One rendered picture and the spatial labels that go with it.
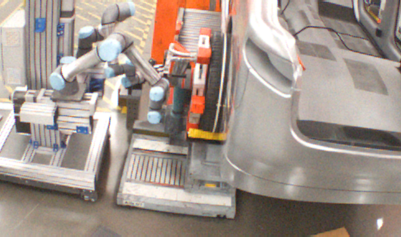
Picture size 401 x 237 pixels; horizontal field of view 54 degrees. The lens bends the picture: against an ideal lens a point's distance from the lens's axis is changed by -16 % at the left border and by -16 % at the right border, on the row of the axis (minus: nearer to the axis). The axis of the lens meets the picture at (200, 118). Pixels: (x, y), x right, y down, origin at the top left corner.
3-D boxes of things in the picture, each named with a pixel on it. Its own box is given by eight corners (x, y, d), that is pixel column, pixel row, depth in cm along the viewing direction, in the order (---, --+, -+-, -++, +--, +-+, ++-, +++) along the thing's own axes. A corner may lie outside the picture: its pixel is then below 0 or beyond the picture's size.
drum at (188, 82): (202, 95, 299) (205, 75, 291) (169, 90, 298) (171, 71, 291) (202, 84, 311) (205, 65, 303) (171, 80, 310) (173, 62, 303)
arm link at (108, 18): (102, 5, 267) (111, 79, 279) (117, 2, 273) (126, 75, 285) (95, 7, 276) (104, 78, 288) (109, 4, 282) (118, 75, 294)
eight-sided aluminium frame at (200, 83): (197, 138, 293) (207, 60, 263) (186, 137, 293) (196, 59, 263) (200, 95, 339) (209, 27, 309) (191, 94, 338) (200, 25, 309)
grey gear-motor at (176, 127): (214, 156, 362) (221, 118, 343) (160, 150, 360) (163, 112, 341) (214, 142, 377) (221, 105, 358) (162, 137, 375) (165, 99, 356)
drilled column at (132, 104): (137, 130, 392) (139, 87, 370) (125, 128, 392) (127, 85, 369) (138, 123, 401) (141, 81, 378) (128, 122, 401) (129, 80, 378)
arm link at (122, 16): (88, 31, 319) (115, 0, 274) (104, 27, 328) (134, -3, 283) (91, 45, 319) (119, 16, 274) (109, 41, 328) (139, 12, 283)
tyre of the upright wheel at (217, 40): (233, 153, 311) (250, 95, 256) (198, 149, 311) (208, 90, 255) (236, 76, 348) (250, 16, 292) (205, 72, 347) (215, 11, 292)
